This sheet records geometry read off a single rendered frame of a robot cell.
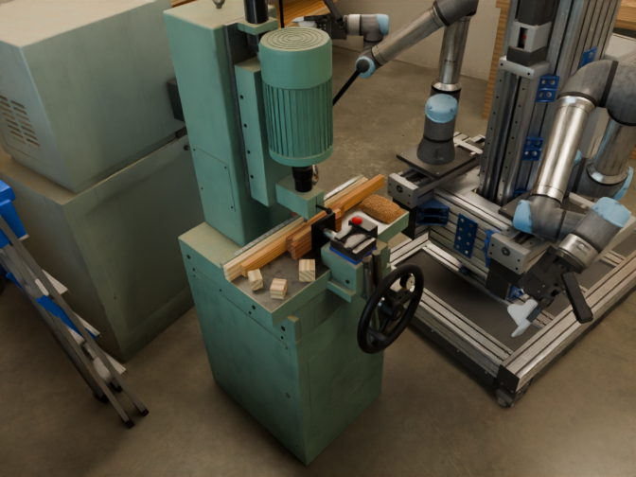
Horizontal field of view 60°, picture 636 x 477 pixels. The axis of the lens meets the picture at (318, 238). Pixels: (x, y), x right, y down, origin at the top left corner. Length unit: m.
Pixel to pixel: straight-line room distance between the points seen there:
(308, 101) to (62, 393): 1.78
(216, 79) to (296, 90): 0.26
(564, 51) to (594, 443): 1.44
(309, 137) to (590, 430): 1.65
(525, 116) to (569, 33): 0.28
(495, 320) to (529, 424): 0.42
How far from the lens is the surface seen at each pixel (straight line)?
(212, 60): 1.51
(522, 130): 2.05
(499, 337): 2.40
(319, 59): 1.35
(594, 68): 1.58
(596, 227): 1.32
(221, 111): 1.56
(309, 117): 1.39
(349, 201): 1.79
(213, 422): 2.38
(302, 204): 1.58
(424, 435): 2.32
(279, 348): 1.75
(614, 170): 1.84
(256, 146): 1.56
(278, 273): 1.58
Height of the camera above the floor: 1.97
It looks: 39 degrees down
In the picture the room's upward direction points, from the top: 2 degrees counter-clockwise
